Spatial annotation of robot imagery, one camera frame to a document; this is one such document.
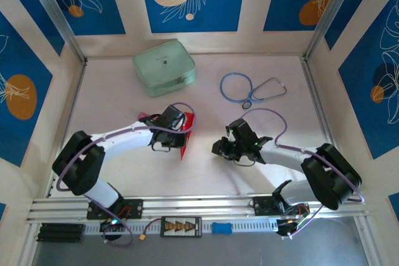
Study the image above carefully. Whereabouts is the red square paper sheet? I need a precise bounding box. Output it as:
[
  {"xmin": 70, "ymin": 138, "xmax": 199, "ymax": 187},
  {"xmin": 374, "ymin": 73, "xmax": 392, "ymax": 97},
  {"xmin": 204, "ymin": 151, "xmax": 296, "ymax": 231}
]
[{"xmin": 180, "ymin": 112, "xmax": 197, "ymax": 161}]

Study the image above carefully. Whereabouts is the pink pill box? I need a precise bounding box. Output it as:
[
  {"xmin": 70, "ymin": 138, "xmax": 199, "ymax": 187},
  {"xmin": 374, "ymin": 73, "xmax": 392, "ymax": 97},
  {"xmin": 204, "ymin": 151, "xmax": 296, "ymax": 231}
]
[{"xmin": 127, "ymin": 108, "xmax": 151, "ymax": 121}]

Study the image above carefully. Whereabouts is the blue stethoscope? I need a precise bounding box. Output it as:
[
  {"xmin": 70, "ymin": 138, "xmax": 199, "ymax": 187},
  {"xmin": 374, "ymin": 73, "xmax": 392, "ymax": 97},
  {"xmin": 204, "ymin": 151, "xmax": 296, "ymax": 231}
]
[{"xmin": 219, "ymin": 72, "xmax": 287, "ymax": 111}]

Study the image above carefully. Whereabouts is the mint green zip case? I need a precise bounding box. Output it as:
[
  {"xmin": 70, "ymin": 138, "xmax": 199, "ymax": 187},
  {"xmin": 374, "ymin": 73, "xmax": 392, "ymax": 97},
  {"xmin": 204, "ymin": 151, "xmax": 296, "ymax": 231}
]
[{"xmin": 132, "ymin": 39, "xmax": 197, "ymax": 98}]

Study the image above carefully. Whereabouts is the blue foam block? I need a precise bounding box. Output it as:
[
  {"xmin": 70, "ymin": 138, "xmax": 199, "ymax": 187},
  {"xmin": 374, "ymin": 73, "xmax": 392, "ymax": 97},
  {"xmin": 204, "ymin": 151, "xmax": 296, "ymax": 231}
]
[{"xmin": 211, "ymin": 221, "xmax": 233, "ymax": 235}]

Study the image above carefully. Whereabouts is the black power distribution board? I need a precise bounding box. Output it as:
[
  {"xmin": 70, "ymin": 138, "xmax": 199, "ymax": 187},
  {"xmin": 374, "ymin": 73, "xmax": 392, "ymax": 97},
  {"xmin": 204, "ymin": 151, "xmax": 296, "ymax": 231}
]
[{"xmin": 160, "ymin": 216, "xmax": 203, "ymax": 238}]

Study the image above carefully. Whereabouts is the small circuit board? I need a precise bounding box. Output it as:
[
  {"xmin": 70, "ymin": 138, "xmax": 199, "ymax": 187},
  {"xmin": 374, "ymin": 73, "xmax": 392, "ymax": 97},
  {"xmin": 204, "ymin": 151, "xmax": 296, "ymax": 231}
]
[
  {"xmin": 276, "ymin": 205, "xmax": 311, "ymax": 240},
  {"xmin": 99, "ymin": 218, "xmax": 126, "ymax": 233}
]

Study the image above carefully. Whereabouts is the grey metal plate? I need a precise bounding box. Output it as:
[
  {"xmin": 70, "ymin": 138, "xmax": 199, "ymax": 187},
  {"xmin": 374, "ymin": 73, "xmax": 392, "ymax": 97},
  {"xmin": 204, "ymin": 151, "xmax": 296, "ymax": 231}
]
[{"xmin": 31, "ymin": 217, "xmax": 370, "ymax": 266}]

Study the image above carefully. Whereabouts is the black ribbed block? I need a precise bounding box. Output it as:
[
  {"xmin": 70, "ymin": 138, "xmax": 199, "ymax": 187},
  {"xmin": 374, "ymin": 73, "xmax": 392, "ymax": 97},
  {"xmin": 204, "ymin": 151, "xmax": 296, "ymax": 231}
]
[{"xmin": 36, "ymin": 222, "xmax": 85, "ymax": 244}]

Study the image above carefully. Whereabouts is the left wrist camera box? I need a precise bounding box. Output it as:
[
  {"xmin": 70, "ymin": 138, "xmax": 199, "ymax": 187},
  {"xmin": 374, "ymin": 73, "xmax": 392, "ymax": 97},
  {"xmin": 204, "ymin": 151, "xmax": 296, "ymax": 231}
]
[{"xmin": 173, "ymin": 115, "xmax": 187, "ymax": 131}]

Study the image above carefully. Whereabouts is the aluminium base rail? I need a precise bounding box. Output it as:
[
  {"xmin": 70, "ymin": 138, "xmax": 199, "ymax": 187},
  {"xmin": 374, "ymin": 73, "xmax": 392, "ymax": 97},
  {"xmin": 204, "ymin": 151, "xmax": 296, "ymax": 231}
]
[{"xmin": 26, "ymin": 191, "xmax": 368, "ymax": 226}]

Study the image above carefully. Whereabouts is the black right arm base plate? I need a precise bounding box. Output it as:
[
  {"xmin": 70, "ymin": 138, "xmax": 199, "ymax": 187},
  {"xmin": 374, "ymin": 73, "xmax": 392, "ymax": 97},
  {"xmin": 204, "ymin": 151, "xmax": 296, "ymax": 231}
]
[{"xmin": 249, "ymin": 196, "xmax": 311, "ymax": 217}]

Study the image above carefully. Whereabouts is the slotted grey cable duct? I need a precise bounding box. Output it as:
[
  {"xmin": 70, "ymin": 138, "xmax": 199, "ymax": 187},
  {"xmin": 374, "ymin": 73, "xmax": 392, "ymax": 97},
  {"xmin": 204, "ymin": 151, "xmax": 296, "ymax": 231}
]
[{"xmin": 84, "ymin": 218, "xmax": 278, "ymax": 235}]

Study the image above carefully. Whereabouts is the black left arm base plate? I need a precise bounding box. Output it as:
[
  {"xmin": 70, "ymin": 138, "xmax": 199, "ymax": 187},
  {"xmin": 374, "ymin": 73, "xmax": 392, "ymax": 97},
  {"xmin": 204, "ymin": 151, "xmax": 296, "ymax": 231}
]
[{"xmin": 86, "ymin": 199, "xmax": 144, "ymax": 220}]

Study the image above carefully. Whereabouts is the aluminium side rail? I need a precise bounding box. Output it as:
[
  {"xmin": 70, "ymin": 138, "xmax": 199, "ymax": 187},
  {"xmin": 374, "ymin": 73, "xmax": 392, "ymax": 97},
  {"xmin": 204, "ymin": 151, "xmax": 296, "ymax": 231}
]
[
  {"xmin": 300, "ymin": 57, "xmax": 350, "ymax": 192},
  {"xmin": 46, "ymin": 60, "xmax": 89, "ymax": 199}
]

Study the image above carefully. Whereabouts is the wire with yellow connector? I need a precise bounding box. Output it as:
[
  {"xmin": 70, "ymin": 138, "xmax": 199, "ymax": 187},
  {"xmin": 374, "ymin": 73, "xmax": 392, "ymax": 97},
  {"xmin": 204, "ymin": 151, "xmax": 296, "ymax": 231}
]
[{"xmin": 138, "ymin": 217, "xmax": 163, "ymax": 242}]

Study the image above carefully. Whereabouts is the aluminium frame post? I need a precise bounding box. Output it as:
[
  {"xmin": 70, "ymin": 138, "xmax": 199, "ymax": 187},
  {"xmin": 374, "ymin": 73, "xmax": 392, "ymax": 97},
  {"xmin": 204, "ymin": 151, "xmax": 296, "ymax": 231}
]
[
  {"xmin": 304, "ymin": 0, "xmax": 359, "ymax": 60},
  {"xmin": 23, "ymin": 0, "xmax": 88, "ymax": 63}
]

